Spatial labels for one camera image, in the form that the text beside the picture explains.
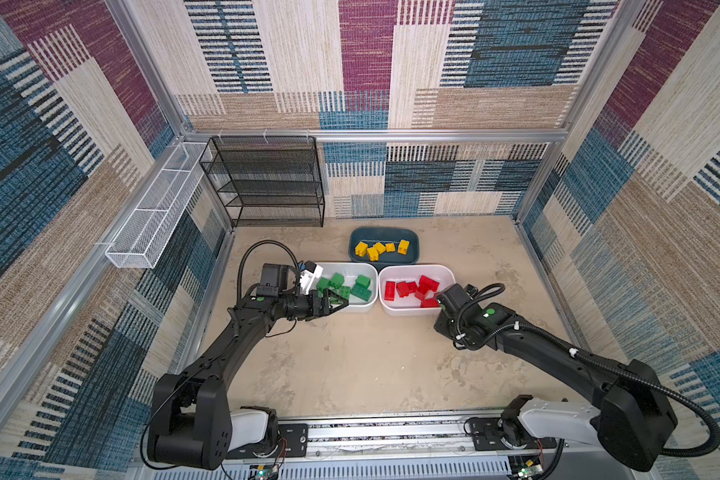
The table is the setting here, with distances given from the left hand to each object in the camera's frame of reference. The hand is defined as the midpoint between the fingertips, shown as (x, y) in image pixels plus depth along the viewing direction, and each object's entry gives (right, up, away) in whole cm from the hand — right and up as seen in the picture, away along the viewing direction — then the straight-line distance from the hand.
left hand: (339, 303), depth 80 cm
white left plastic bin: (+2, +7, +23) cm, 24 cm away
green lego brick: (-7, +3, +20) cm, 21 cm away
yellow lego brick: (+10, +12, +28) cm, 32 cm away
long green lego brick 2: (+5, +1, +20) cm, 20 cm away
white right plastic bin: (+21, -4, +17) cm, 28 cm away
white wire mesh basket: (-60, +17, +12) cm, 64 cm away
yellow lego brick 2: (+12, +14, +31) cm, 36 cm away
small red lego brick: (+22, +2, +18) cm, 29 cm away
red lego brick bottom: (+24, -1, +17) cm, 29 cm away
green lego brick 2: (-2, +4, +22) cm, 22 cm away
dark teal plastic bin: (+9, +19, +35) cm, 41 cm away
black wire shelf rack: (-29, +39, +31) cm, 58 cm away
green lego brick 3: (+6, +4, +20) cm, 21 cm away
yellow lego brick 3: (+21, +15, +29) cm, 38 cm away
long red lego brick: (+15, 0, +19) cm, 25 cm away
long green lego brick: (0, 0, +19) cm, 19 cm away
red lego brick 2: (+27, +3, +20) cm, 34 cm away
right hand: (+28, -8, +4) cm, 30 cm away
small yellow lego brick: (+16, +15, +32) cm, 39 cm away
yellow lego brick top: (+6, +14, +29) cm, 32 cm away
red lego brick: (+19, +1, +19) cm, 27 cm away
